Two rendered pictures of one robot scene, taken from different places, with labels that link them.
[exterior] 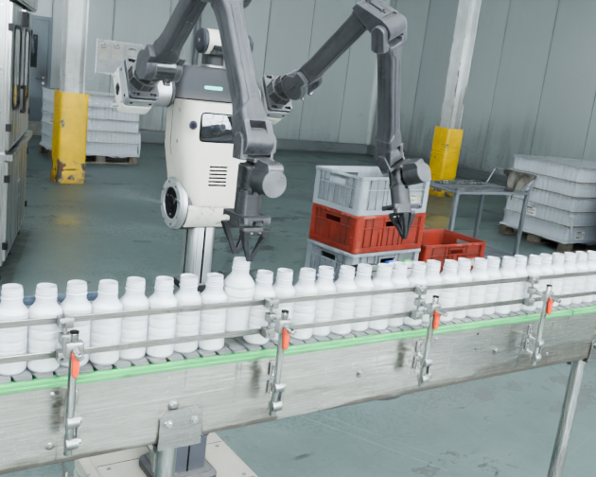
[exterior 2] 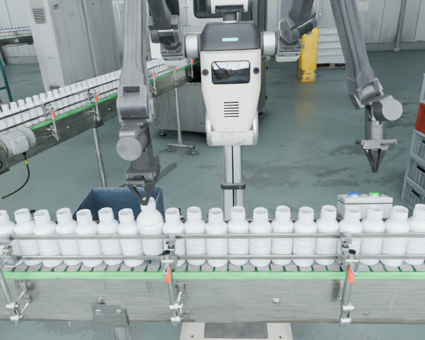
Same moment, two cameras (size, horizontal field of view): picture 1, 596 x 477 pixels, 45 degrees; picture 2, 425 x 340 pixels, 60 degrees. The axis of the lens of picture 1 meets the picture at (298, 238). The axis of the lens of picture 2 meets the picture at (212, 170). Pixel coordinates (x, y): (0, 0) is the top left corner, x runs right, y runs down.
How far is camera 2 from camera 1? 1.10 m
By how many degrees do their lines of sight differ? 39
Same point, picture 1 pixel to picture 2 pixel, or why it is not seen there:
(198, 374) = (114, 283)
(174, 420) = (102, 310)
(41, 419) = not seen: hidden behind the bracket
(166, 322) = (83, 244)
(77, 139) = (312, 56)
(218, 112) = (224, 59)
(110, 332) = (43, 247)
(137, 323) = (64, 243)
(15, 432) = not seen: outside the picture
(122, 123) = not seen: hidden behind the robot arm
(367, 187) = not seen: outside the picture
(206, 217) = (227, 139)
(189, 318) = (104, 243)
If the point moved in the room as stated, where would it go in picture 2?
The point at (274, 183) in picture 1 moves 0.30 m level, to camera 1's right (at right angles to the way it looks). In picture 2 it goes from (128, 148) to (243, 180)
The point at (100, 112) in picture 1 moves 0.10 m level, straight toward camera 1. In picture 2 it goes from (332, 36) to (332, 37)
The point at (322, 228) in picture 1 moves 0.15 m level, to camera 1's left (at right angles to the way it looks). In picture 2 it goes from (424, 122) to (403, 119)
